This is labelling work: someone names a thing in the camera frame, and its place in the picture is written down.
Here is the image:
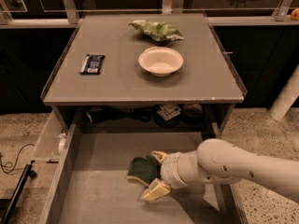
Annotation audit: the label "black cable on floor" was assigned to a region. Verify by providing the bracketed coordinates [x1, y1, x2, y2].
[0, 143, 36, 175]

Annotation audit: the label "dark round container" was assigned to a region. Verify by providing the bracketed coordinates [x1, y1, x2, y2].
[181, 104, 204, 125]

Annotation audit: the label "orange fruit on ledge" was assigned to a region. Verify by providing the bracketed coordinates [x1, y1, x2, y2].
[291, 8, 299, 21]

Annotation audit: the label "white bottle in bin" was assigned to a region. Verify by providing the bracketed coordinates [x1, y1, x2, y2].
[56, 133, 67, 154]

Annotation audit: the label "black stand with wheel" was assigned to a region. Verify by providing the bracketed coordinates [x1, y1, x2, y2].
[0, 162, 36, 224]

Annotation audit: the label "open grey top drawer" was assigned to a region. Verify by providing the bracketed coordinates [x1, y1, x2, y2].
[38, 121, 249, 224]

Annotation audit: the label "white paper bowl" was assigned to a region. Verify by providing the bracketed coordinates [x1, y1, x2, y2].
[138, 47, 184, 77]

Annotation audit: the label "crumpled green chip bag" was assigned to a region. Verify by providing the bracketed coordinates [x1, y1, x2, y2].
[130, 20, 184, 42]

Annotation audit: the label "grey cabinet with counter top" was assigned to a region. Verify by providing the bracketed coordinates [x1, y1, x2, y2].
[40, 12, 248, 134]

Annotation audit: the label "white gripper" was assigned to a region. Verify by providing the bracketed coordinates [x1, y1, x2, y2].
[140, 150, 206, 203]

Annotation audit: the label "green and yellow sponge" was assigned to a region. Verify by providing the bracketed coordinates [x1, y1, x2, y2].
[126, 157, 161, 187]

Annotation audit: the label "black items inside cabinet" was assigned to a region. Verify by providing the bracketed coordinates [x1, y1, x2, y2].
[86, 105, 154, 123]

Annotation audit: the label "white folded paper packet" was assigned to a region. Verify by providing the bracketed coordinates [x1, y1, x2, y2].
[157, 104, 181, 120]

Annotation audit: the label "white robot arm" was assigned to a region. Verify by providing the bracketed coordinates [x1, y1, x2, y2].
[141, 138, 299, 202]

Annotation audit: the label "metal window frame rail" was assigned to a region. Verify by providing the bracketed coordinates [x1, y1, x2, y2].
[0, 0, 299, 27]

